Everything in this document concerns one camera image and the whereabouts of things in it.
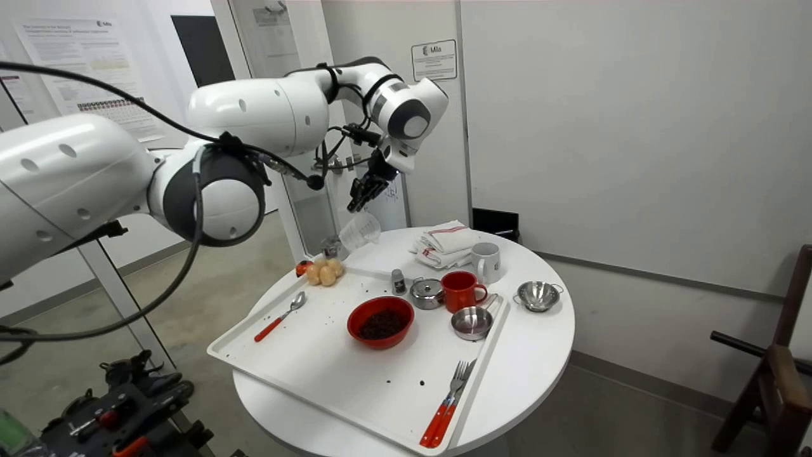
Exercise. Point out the small steel pot with lid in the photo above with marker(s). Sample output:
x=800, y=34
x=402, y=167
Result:
x=426, y=294

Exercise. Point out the stack of folded white towels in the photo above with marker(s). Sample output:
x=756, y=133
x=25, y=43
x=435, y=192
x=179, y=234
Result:
x=447, y=241

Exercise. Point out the dark window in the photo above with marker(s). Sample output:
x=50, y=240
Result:
x=203, y=51

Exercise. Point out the orange toy vegetable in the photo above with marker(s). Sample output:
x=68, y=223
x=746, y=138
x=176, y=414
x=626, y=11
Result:
x=303, y=268

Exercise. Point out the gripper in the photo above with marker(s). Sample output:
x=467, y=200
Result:
x=382, y=167

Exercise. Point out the red bowl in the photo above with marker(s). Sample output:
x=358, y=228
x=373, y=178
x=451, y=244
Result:
x=368, y=339

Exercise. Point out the yellow potato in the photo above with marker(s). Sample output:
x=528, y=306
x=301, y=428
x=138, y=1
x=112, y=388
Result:
x=335, y=266
x=313, y=274
x=327, y=276

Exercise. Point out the small steel colander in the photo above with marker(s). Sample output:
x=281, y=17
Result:
x=538, y=296

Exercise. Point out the dark beans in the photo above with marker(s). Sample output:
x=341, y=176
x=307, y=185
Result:
x=383, y=324

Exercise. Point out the white wall sign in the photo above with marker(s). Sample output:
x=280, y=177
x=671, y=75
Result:
x=434, y=60

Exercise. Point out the paper notice on glass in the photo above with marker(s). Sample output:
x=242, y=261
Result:
x=274, y=38

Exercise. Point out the small shaker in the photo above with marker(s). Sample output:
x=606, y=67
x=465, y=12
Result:
x=398, y=282

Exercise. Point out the white tray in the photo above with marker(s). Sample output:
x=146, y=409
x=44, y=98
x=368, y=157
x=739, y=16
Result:
x=330, y=374

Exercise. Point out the white mug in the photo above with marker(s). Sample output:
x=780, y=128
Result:
x=486, y=261

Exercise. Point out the clear plastic jug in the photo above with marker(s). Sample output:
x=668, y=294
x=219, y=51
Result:
x=360, y=231

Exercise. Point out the black box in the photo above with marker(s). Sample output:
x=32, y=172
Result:
x=496, y=223

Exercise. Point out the small steel bowl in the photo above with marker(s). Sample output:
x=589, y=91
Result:
x=472, y=322

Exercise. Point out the red mug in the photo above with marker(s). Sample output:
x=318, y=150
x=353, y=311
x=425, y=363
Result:
x=458, y=293

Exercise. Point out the wooden chair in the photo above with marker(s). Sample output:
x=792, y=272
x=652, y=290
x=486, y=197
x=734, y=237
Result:
x=780, y=381

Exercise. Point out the black gear with orange parts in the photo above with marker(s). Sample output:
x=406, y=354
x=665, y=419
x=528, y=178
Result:
x=127, y=412

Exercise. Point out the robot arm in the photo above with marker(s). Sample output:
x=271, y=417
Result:
x=254, y=114

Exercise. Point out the large wall poster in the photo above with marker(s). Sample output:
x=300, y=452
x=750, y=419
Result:
x=82, y=63

